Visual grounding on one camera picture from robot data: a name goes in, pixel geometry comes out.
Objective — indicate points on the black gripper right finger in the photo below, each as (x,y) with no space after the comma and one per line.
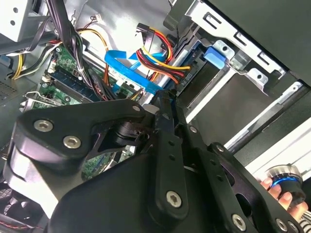
(233,184)

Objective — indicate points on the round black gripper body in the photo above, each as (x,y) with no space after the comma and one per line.
(109,201)

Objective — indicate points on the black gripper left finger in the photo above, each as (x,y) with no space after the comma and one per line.
(58,121)

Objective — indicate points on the round black blue-ringed tool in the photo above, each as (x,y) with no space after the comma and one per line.
(289,179)

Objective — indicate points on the hard disk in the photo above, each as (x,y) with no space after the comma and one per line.
(215,58)

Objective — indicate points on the bare person hand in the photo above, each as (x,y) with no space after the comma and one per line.
(283,199)

